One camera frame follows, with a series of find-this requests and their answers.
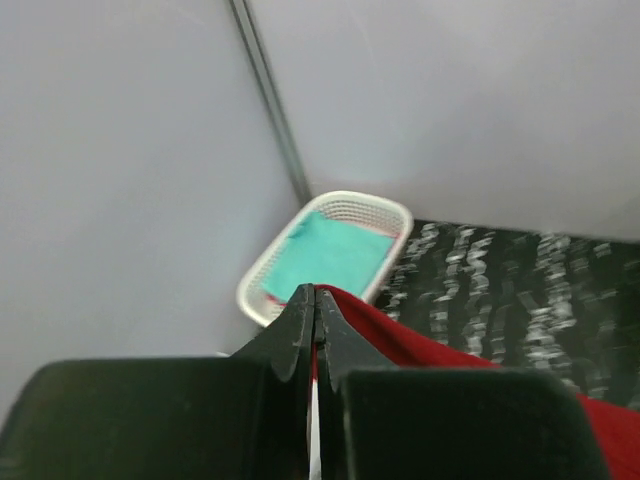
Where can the aluminium frame post left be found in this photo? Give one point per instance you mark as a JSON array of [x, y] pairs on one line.
[[258, 57]]

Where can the red t shirt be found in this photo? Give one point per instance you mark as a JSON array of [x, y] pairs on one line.
[[616, 429]]

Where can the teal folded t shirt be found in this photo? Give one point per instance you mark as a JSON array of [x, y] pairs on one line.
[[327, 260]]

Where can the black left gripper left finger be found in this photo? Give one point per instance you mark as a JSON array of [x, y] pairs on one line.
[[244, 416]]

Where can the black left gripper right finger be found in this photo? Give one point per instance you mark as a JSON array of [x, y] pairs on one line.
[[382, 421]]

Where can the white plastic laundry basket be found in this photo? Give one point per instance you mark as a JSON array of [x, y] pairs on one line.
[[344, 239]]

